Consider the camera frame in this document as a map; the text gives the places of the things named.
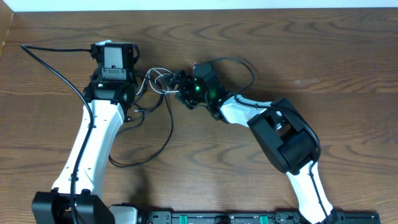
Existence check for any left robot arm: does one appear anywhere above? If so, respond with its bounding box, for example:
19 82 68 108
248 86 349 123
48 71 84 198
32 40 140 223

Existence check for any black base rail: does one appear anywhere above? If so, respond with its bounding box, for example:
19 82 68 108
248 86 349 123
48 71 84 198
110 203 381 224

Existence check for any right camera black cable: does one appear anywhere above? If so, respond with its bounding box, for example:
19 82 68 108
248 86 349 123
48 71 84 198
201 57 330 222

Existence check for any clear tape strip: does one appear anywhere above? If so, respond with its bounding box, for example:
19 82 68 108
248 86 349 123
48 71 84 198
294 78 320 85

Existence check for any cardboard panel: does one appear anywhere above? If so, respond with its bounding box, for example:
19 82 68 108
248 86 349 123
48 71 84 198
0 0 14 55

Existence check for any camera black cable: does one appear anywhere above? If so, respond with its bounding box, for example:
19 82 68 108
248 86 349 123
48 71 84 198
20 44 96 224
201 57 330 222

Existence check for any white cable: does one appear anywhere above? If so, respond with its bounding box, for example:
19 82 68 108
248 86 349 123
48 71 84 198
136 67 181 96

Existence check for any left camera black cable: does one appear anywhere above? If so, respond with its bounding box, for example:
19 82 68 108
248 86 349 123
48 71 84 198
20 44 96 224

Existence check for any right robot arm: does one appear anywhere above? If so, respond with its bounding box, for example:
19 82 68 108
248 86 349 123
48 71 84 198
161 70 333 223

